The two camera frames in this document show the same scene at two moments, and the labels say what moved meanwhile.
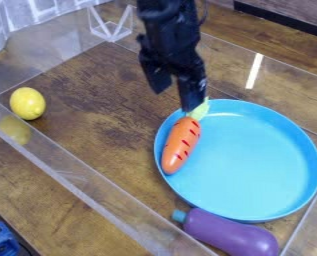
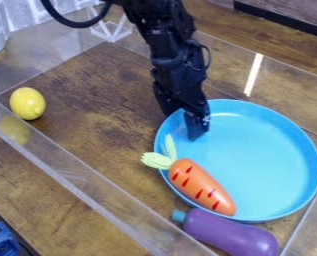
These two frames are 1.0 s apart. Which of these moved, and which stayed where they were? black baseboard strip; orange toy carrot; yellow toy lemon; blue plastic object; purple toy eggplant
Moved: orange toy carrot
Stayed: purple toy eggplant; blue plastic object; yellow toy lemon; black baseboard strip
